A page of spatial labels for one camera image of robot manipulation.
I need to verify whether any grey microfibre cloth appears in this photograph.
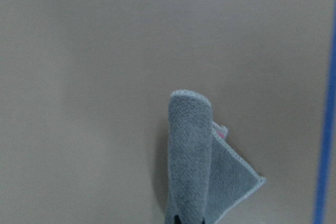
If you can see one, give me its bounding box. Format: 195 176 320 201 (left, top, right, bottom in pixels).
165 90 266 223

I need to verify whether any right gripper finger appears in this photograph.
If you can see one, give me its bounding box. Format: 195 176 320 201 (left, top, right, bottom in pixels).
174 215 181 224

